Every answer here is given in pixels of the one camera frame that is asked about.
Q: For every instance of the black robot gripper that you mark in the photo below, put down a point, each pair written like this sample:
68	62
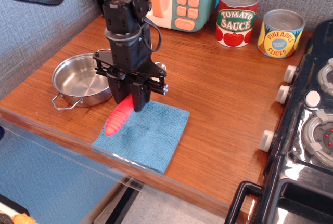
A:
129	61

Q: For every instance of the red handled metal spoon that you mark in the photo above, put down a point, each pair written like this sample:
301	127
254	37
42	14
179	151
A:
119	116

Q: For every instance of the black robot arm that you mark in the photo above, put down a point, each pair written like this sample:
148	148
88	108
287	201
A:
124	16

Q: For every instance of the blue cloth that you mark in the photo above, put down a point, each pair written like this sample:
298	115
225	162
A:
148	138

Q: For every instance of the small steel pot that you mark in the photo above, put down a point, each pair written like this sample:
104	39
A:
78	84

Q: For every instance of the toy microwave oven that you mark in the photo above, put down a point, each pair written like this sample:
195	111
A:
182	0

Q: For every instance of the tomato sauce can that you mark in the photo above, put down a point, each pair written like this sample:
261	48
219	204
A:
235	22

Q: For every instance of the pineapple slices can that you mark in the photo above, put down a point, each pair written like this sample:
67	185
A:
280	33

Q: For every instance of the orange plush object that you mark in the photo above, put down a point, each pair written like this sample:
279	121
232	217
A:
23	219

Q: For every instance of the black toy stove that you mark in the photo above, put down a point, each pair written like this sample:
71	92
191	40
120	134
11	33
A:
297	185

